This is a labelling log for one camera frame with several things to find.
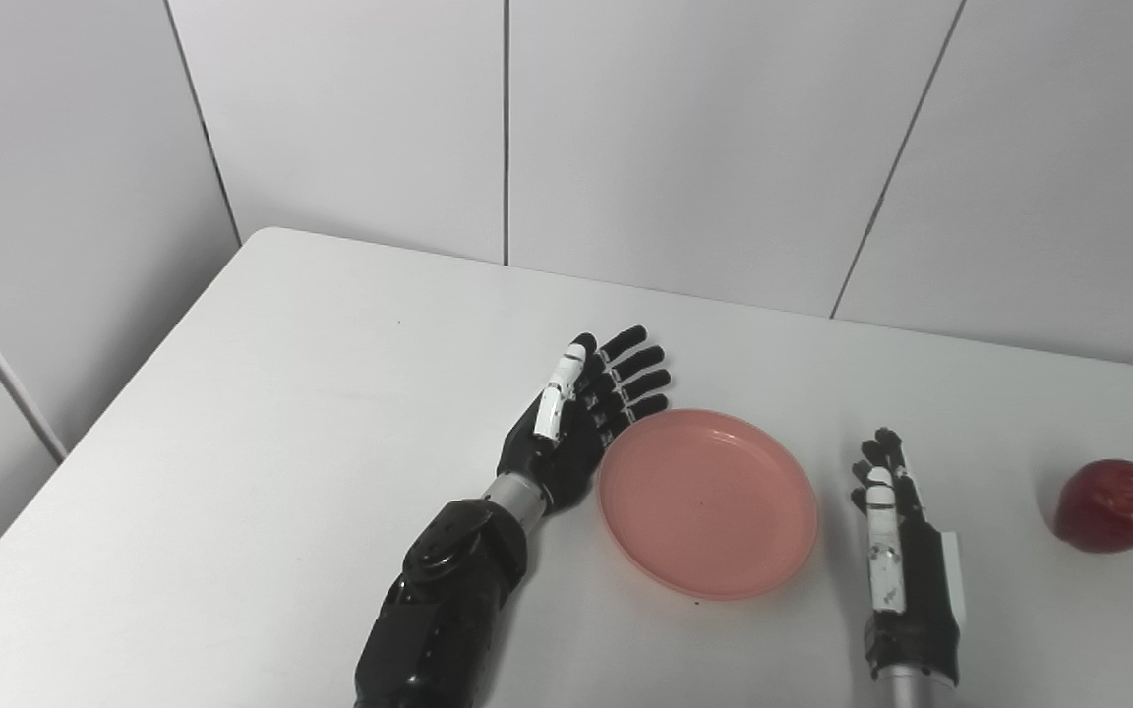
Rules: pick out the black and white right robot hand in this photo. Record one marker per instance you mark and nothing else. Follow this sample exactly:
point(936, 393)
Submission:
point(925, 610)

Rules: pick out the pink round plate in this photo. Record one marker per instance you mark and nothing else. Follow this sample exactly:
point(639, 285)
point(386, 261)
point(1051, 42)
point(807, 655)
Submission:
point(709, 506)

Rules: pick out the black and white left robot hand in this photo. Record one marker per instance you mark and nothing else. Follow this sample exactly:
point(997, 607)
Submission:
point(562, 452)

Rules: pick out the red apple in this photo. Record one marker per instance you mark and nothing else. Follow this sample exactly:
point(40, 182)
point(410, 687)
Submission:
point(1112, 506)

